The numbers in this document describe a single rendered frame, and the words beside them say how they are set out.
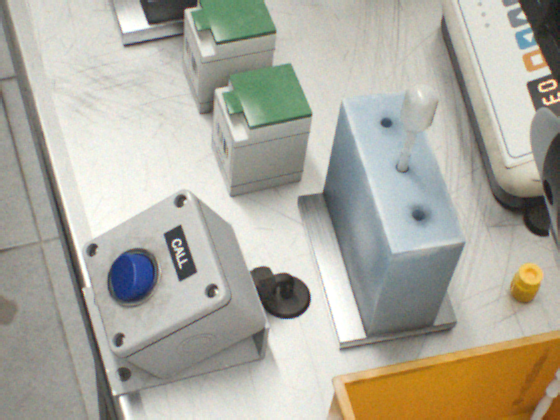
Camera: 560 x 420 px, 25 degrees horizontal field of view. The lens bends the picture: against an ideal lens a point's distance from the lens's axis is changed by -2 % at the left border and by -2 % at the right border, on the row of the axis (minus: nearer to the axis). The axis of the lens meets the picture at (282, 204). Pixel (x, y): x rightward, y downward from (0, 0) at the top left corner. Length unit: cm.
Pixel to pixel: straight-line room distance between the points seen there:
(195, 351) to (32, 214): 115
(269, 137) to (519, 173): 15
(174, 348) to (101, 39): 25
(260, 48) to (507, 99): 16
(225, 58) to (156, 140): 7
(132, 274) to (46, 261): 112
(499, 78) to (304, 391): 24
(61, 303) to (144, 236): 107
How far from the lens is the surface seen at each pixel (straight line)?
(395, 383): 61
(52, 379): 168
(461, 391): 65
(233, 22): 76
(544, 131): 44
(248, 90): 73
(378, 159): 66
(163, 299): 65
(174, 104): 80
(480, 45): 81
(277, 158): 74
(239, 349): 71
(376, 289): 67
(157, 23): 83
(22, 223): 180
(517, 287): 74
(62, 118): 80
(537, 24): 40
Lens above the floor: 150
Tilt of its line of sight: 56 degrees down
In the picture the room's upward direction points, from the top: 9 degrees clockwise
